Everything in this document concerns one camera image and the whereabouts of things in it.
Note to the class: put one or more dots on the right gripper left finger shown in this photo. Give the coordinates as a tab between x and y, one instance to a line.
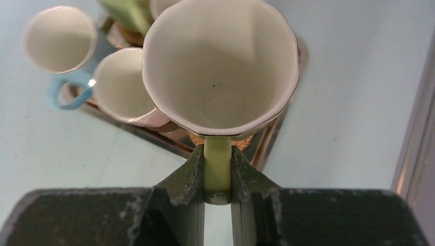
177	203

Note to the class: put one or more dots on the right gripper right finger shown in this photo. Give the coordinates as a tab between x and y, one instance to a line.
251	210

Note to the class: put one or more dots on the woven coaster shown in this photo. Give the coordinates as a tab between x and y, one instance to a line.
241	144

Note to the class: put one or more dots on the pink cup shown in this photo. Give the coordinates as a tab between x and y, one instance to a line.
158	6
119	90

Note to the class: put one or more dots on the yellow-green mug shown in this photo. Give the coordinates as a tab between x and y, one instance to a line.
221	70

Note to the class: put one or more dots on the light wood coaster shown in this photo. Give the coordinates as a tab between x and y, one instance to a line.
133	38

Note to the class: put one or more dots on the blue mug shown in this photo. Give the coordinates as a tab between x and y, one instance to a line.
66	42

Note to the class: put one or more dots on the green cup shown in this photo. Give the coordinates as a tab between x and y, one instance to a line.
134	15

